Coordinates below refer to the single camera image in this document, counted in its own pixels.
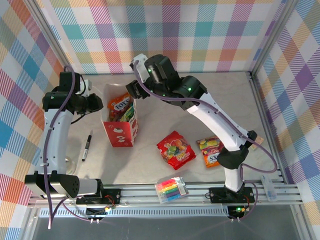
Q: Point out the orange fruit snack packet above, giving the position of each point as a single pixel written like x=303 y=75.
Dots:
x=117 y=106

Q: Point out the green Fox's candy packet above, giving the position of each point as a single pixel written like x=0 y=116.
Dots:
x=128 y=113

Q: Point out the red and white carton box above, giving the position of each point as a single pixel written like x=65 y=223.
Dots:
x=120 y=136

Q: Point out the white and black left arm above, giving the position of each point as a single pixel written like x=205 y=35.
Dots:
x=56 y=140

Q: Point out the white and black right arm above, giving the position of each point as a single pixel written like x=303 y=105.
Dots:
x=215 y=120

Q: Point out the black marker pen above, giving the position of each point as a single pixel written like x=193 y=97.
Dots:
x=87 y=146

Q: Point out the clear tape roll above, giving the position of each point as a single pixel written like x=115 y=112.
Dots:
x=72 y=162

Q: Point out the red fruit candy packet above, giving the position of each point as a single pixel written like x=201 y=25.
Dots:
x=175 y=150

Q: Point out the orange Fox's candy packet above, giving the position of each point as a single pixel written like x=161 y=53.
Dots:
x=208 y=150

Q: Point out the black controller board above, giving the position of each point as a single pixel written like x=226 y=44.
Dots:
x=97 y=212
x=237 y=211

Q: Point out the small tan block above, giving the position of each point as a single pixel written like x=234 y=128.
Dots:
x=258 y=141

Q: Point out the pack of coloured highlighters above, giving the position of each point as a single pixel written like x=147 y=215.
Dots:
x=170 y=191

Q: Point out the clear plastic tube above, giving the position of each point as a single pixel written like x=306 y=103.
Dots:
x=270 y=190

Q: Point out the aluminium frame post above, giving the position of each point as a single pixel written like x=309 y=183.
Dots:
x=271 y=37
x=53 y=37

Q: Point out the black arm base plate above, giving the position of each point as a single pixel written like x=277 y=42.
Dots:
x=110 y=196
x=217 y=195

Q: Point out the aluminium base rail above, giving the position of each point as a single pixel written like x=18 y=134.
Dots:
x=140 y=197

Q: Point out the aluminium side rail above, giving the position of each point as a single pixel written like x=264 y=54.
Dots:
x=265 y=120

